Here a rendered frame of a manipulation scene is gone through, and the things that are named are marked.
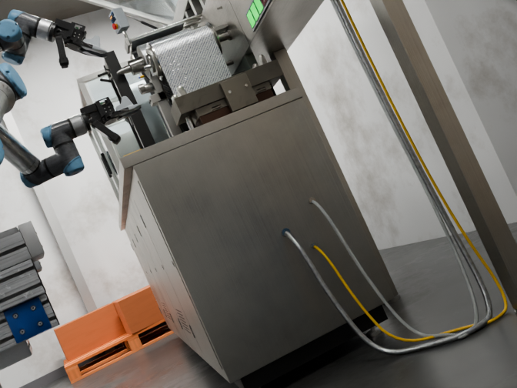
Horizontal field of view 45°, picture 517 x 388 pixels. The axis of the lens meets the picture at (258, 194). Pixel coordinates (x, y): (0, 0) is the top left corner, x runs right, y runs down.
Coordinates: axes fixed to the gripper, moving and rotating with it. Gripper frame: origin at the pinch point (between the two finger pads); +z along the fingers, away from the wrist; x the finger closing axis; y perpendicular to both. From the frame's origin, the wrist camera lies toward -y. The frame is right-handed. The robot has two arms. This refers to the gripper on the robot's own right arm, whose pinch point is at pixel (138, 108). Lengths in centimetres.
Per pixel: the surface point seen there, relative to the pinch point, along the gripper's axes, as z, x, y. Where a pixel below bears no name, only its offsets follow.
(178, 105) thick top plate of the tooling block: 10.1, -20.0, -8.9
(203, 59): 30.1, -0.3, 8.6
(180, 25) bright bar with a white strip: 35, 30, 35
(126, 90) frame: 3.0, 33.0, 17.0
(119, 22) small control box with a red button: 16, 57, 55
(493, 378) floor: 34, -99, -109
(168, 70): 16.1, -0.3, 9.3
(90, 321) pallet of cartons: -64, 304, -75
